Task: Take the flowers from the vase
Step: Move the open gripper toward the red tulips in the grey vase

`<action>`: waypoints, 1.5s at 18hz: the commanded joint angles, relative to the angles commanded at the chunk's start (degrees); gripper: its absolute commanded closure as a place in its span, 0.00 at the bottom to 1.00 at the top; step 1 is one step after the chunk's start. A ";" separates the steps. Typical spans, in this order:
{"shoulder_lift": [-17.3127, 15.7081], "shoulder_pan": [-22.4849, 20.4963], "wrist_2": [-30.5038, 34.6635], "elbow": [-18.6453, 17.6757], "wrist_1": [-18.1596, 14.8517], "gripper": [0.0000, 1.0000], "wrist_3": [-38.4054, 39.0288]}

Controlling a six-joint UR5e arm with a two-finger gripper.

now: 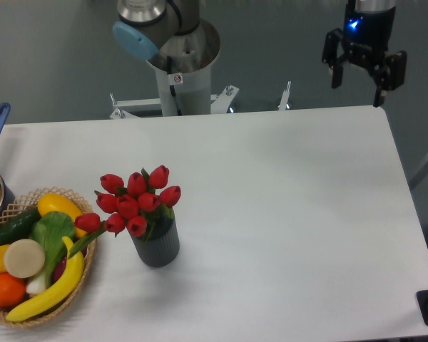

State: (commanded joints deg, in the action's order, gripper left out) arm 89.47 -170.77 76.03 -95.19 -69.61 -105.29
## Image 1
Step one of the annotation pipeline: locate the beige round disc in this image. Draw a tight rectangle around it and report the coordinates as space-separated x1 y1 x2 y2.
4 239 46 279

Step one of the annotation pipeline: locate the orange fruit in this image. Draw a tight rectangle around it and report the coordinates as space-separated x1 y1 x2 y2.
0 273 26 308

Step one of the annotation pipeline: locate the yellow banana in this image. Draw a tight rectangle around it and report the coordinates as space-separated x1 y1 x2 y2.
6 237 84 323

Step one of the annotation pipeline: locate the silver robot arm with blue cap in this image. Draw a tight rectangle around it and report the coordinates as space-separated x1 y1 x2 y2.
113 1 407 107

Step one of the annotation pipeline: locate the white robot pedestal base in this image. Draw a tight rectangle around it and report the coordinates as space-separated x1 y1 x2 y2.
108 53 292 120

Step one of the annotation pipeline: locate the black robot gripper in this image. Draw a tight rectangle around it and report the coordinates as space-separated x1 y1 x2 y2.
322 1 407 108

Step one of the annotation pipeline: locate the red tulip bouquet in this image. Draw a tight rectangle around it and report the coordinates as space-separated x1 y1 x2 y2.
69 165 181 258

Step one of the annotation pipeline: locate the purple vegetable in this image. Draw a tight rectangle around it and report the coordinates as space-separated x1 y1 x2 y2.
53 257 67 283

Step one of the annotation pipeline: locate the green bok choy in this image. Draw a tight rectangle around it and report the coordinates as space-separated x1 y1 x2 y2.
26 212 75 296

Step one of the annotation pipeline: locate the woven wicker basket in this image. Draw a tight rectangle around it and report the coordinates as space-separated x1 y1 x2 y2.
0 187 97 328

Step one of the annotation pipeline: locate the green cucumber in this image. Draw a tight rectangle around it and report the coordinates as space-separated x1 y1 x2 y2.
0 208 41 246

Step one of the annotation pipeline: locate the dark grey ribbed vase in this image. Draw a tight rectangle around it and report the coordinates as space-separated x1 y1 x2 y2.
129 215 180 268

